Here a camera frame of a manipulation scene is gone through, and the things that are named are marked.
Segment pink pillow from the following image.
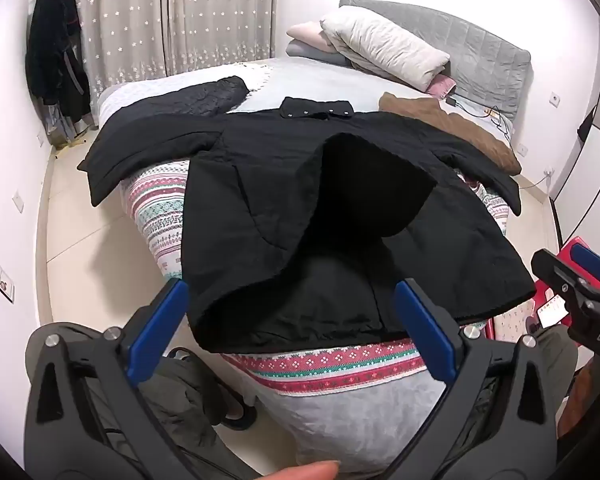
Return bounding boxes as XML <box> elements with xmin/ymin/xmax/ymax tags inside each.
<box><xmin>286</xmin><ymin>21</ymin><xmax>333</xmax><ymax>53</ymax></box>
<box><xmin>425</xmin><ymin>74</ymin><xmax>457</xmax><ymax>99</ymax></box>

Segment black jacket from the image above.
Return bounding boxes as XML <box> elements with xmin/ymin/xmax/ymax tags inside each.
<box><xmin>77</xmin><ymin>96</ymin><xmax>537</xmax><ymax>356</ymax></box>

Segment white pillow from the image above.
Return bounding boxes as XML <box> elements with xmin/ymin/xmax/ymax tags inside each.
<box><xmin>321</xmin><ymin>6</ymin><xmax>452</xmax><ymax>92</ymax></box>

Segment black shoe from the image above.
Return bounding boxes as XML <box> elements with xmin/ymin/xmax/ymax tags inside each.
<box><xmin>214</xmin><ymin>389</ymin><xmax>258</xmax><ymax>431</ymax></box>

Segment black quilted garment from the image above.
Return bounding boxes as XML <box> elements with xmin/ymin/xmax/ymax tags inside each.
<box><xmin>122</xmin><ymin>76</ymin><xmax>251</xmax><ymax>118</ymax></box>

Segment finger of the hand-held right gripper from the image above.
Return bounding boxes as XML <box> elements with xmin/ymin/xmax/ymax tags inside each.
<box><xmin>570</xmin><ymin>244</ymin><xmax>600</xmax><ymax>292</ymax></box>
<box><xmin>531</xmin><ymin>248</ymin><xmax>600</xmax><ymax>321</ymax></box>

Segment person's left hand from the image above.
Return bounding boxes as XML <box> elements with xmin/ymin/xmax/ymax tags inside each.
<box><xmin>260</xmin><ymin>460</ymin><xmax>342</xmax><ymax>480</ymax></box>

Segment bed with grey sheet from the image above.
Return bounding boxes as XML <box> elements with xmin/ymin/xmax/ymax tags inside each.
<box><xmin>97</xmin><ymin>55</ymin><xmax>518</xmax><ymax>478</ymax></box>

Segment grey star-print curtain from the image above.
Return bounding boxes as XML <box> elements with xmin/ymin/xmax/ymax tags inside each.
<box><xmin>72</xmin><ymin>0</ymin><xmax>281</xmax><ymax>106</ymax></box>

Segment wall socket with brown insert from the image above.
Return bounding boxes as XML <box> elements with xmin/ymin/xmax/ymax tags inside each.
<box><xmin>0</xmin><ymin>266</ymin><xmax>17</xmax><ymax>303</ymax></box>

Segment white fringed bedspread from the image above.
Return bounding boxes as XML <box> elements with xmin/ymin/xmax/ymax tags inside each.
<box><xmin>99</xmin><ymin>61</ymin><xmax>277</xmax><ymax>128</ymax></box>

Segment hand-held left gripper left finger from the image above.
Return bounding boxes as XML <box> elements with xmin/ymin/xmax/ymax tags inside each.
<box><xmin>24</xmin><ymin>277</ymin><xmax>216</xmax><ymax>480</ymax></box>

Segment grey pillow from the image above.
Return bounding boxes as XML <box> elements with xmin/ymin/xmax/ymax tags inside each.
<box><xmin>285</xmin><ymin>40</ymin><xmax>353</xmax><ymax>68</ymax></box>

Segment brown garment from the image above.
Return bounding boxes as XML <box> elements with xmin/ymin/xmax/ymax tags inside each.
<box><xmin>378</xmin><ymin>92</ymin><xmax>523</xmax><ymax>177</ymax></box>

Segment hanging black clothes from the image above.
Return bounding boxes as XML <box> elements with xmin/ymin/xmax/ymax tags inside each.
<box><xmin>25</xmin><ymin>0</ymin><xmax>93</xmax><ymax>123</ymax></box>

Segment white wardrobe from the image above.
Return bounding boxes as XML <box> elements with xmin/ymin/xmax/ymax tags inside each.
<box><xmin>550</xmin><ymin>25</ymin><xmax>600</xmax><ymax>266</ymax></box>

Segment black charging cable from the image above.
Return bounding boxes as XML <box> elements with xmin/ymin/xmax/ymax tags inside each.
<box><xmin>446</xmin><ymin>97</ymin><xmax>517</xmax><ymax>142</ymax></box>

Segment patterned knit-print blanket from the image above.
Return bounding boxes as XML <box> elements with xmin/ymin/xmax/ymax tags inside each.
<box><xmin>120</xmin><ymin>157</ymin><xmax>511</xmax><ymax>396</ymax></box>

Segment grey padded headboard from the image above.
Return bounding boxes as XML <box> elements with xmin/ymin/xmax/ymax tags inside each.
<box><xmin>339</xmin><ymin>0</ymin><xmax>532</xmax><ymax>128</ymax></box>

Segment red plastic stool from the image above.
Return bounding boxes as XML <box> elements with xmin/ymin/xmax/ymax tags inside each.
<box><xmin>487</xmin><ymin>239</ymin><xmax>600</xmax><ymax>346</ymax></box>

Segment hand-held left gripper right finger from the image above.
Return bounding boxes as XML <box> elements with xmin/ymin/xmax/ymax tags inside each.
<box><xmin>380</xmin><ymin>278</ymin><xmax>558</xmax><ymax>480</ymax></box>

